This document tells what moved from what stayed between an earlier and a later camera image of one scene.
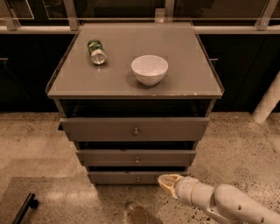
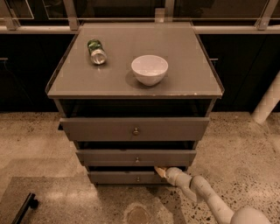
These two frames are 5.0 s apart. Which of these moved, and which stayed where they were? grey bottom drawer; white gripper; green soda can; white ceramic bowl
Moved: white gripper
Stayed: white ceramic bowl; green soda can; grey bottom drawer
